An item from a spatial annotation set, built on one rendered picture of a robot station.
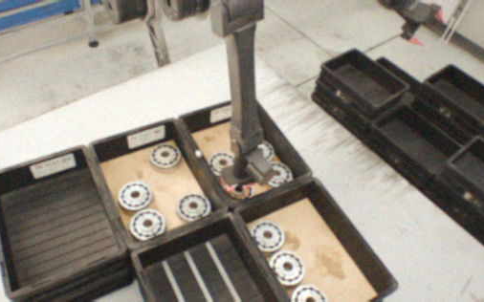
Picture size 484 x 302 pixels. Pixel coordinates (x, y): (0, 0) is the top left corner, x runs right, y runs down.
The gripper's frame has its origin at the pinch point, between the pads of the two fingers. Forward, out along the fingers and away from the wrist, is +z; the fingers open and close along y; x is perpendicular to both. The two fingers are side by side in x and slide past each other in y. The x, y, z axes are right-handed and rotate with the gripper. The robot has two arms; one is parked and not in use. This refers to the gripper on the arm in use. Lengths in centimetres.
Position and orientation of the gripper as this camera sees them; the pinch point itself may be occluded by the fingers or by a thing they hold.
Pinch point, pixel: (237, 188)
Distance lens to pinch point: 128.3
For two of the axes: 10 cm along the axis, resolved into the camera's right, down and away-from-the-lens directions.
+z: -1.2, 6.3, 7.7
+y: 9.1, -2.4, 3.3
